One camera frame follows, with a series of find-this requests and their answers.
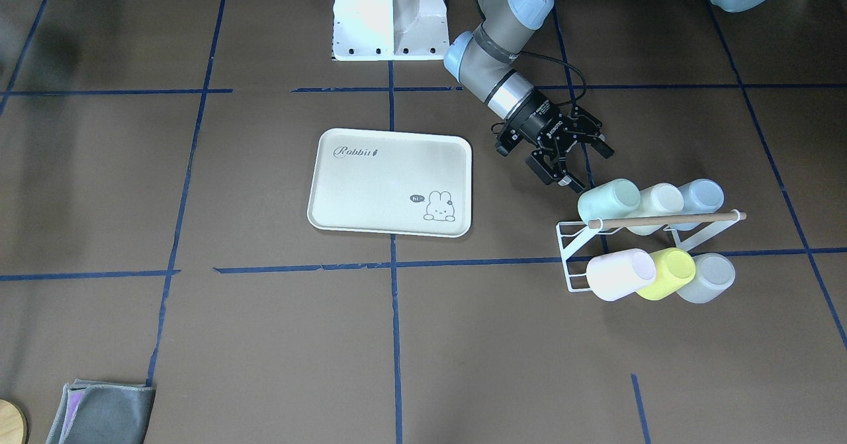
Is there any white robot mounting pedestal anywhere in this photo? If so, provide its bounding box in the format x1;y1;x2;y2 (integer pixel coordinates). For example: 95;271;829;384
331;0;449;62

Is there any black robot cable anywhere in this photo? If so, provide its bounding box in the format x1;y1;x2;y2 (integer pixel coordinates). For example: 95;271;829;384
523;50;590;107

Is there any blue cup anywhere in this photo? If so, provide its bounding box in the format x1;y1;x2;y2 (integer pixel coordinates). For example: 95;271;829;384
678;178;724;215

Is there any white wire cup rack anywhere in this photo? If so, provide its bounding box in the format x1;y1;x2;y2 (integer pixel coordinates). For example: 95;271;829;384
556;210;747;292

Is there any pink cup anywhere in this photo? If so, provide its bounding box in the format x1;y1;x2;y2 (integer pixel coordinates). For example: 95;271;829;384
585;248;657;302

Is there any green cup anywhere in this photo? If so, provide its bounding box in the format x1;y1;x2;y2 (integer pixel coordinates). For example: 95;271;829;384
578;179;641;223

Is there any grey cup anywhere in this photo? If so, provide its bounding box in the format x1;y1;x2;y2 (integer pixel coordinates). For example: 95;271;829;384
676;252;737;304

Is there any yellow cup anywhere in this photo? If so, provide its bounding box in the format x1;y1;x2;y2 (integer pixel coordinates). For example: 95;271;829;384
636;247;696;300

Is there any cream cup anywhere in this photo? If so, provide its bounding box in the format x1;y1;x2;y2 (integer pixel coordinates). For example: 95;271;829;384
624;183;684;218

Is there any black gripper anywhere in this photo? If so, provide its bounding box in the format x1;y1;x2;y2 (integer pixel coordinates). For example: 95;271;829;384
506;92;615;193

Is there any folded grey cloth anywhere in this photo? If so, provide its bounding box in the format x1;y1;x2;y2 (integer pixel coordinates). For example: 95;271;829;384
46;378;156;443

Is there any beige rabbit tray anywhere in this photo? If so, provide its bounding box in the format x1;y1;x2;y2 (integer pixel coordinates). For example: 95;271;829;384
306;128;472;238

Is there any wooden mug tree stand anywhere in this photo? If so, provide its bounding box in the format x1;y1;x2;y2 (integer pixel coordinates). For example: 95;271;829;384
1;399;29;443

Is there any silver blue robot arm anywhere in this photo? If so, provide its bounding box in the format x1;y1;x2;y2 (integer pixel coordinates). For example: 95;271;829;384
443;0;614;193

